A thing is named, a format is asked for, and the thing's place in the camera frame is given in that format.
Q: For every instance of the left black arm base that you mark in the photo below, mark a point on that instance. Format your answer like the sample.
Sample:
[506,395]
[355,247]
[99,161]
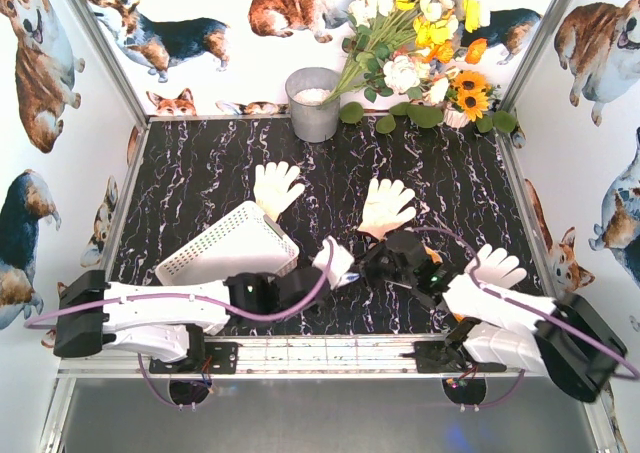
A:
[214,358]

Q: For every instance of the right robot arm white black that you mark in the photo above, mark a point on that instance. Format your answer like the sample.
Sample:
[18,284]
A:
[564,339]

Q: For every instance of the blue dotted work glove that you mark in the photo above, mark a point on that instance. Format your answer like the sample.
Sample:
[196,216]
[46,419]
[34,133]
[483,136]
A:
[338,261]

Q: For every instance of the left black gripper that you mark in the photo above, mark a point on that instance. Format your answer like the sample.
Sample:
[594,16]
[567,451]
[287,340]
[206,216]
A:
[316,278]

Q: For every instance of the yellow dotted work glove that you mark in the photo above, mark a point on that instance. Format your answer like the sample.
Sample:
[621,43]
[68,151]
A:
[434,255]

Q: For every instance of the white glove orange cuff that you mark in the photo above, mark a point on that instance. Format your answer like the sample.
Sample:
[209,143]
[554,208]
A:
[497,268]

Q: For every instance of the white perforated storage basket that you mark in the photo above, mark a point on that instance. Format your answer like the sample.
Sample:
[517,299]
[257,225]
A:
[245,240]

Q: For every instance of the cream glove red cuff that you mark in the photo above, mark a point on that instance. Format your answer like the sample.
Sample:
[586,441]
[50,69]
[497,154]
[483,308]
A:
[386,207]

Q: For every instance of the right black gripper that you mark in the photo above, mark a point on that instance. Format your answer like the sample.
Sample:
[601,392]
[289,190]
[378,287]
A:
[379,264]

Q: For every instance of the artificial flower bouquet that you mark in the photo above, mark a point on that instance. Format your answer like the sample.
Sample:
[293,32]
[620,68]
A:
[403,47]

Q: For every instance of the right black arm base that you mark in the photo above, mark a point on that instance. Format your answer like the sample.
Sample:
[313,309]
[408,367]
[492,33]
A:
[438,357]

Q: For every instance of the aluminium front rail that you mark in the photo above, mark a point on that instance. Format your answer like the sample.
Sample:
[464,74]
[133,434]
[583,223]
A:
[277,357]

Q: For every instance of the grey metal bucket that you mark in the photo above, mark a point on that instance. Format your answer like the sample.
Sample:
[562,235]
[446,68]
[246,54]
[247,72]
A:
[314,111]

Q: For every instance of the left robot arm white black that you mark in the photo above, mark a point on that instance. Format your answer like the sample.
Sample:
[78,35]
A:
[95,314]

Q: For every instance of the small sunflower pot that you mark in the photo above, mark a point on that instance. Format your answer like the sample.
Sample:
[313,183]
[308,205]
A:
[470,98]

